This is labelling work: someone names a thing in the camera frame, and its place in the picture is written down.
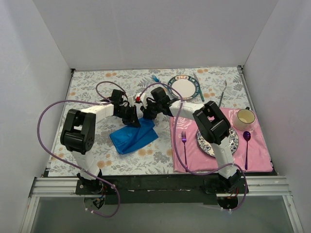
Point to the floral tablecloth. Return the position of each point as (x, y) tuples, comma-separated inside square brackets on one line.
[(155, 158)]

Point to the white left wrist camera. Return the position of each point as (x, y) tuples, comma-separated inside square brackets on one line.
[(131, 100)]

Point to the teal handled knife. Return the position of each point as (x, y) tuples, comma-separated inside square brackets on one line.
[(199, 88)]

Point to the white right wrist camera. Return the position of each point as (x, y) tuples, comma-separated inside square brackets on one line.
[(141, 98)]

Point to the white plate teal rim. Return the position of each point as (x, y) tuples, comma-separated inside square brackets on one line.
[(184, 85)]

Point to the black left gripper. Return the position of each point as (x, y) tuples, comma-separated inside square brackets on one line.
[(131, 119)]

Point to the aluminium frame rail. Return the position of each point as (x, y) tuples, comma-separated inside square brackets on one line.
[(257, 186)]

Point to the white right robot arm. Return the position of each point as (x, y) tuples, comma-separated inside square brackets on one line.
[(212, 124)]

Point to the purple metallic fork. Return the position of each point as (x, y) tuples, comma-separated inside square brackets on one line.
[(184, 140)]

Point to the blue floral dinner plate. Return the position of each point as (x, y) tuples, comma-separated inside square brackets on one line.
[(207, 149)]

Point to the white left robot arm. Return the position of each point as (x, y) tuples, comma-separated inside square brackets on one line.
[(78, 133)]

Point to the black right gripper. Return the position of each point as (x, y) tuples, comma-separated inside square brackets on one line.
[(148, 113)]

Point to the pink floral placemat cloth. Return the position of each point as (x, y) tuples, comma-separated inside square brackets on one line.
[(258, 155)]

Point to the blue satin napkin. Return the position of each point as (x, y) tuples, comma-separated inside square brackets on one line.
[(130, 139)]

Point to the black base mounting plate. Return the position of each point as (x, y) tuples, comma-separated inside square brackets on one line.
[(162, 188)]

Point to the purple metallic spoon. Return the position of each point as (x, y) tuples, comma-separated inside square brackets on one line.
[(247, 137)]

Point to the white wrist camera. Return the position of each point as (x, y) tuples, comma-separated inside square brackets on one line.
[(141, 98), (131, 100)]

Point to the blue fork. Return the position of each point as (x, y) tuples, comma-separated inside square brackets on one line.
[(155, 78)]

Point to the cream ceramic mug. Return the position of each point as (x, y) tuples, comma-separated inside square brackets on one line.
[(244, 119)]

